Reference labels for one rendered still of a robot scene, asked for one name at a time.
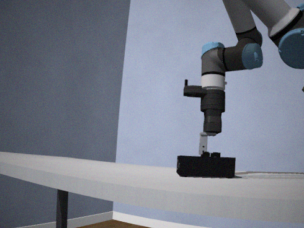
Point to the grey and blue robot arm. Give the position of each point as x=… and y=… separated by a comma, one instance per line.
x=285, y=28

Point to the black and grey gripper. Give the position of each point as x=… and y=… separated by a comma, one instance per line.
x=212, y=96

